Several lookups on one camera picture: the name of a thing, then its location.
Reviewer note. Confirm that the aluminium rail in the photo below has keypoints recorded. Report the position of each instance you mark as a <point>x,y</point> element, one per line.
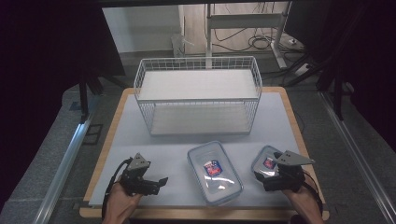
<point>62,174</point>
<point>358,155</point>

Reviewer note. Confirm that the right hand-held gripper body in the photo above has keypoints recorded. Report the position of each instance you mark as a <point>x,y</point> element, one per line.
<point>289,177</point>

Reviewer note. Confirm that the person's right hand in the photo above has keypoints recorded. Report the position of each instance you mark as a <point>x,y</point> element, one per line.
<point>300,197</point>

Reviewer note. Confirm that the small clear food container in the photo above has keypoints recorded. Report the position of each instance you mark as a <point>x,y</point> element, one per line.
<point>263,160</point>

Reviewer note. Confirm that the large clear food container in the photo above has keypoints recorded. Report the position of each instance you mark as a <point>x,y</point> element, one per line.
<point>218,186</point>

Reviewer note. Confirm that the white power strip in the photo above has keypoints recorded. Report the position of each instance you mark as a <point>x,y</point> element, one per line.
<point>302,70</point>

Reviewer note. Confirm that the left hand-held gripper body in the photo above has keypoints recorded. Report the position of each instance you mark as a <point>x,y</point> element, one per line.
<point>137,182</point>

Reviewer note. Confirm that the pale grey table mat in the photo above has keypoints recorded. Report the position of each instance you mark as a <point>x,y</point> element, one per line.
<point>168,155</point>

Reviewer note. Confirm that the white metal desk frame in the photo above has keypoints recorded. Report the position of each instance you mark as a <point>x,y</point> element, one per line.
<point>246,21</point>

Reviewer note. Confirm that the person's left hand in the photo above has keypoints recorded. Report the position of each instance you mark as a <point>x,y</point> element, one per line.
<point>123,199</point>

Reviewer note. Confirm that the black curtain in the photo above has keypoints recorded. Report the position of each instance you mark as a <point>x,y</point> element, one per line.
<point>40,77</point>
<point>367,62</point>

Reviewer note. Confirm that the black metal stand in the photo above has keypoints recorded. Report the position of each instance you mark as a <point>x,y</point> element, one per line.
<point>337,99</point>
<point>84,99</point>

